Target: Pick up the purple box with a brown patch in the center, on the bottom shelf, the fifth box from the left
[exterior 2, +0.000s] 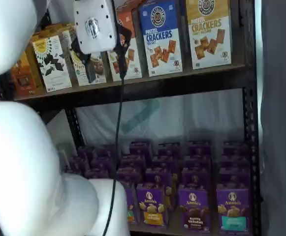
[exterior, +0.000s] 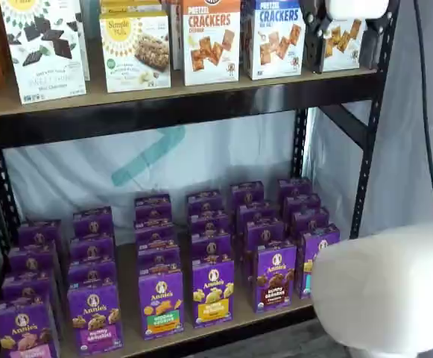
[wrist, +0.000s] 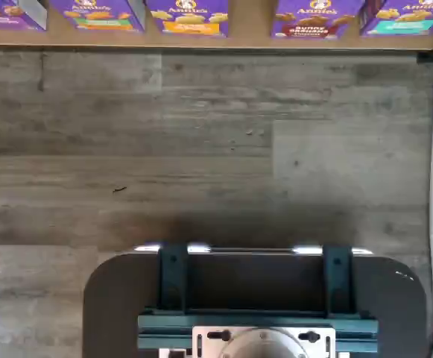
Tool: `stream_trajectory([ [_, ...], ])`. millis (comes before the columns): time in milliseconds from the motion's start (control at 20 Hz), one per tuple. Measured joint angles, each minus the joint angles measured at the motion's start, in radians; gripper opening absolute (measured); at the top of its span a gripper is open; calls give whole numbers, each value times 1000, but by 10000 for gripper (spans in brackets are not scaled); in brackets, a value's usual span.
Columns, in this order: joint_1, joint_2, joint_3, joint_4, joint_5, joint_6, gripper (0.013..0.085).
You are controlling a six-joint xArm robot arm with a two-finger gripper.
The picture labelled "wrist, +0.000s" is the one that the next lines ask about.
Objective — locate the grey robot arm base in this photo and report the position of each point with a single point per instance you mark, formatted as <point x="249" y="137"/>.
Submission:
<point x="264" y="345"/>

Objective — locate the brown wooden shelf board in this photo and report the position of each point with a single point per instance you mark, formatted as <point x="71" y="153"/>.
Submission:
<point x="249" y="41"/>

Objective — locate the purple box with orange patch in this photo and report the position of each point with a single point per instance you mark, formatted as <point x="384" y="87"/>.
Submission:
<point x="190" y="16"/>

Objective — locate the purple box with brown patch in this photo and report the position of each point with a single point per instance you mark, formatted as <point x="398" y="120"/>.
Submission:
<point x="313" y="18"/>

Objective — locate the purple box with green patch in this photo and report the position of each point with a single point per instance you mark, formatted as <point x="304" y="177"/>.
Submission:
<point x="97" y="16"/>

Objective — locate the purple box with teal patch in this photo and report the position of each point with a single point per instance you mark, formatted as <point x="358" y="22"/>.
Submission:
<point x="402" y="18"/>

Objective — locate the small dark floor debris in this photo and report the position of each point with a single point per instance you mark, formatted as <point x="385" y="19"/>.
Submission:
<point x="121" y="189"/>

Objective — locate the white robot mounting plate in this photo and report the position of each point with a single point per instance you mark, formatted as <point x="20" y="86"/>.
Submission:
<point x="201" y="337"/>

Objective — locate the dark rounded cart top plate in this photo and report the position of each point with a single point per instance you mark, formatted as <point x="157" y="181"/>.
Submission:
<point x="108" y="298"/>

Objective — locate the teal metal frame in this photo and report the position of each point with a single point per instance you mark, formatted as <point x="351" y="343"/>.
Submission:
<point x="171" y="283"/>

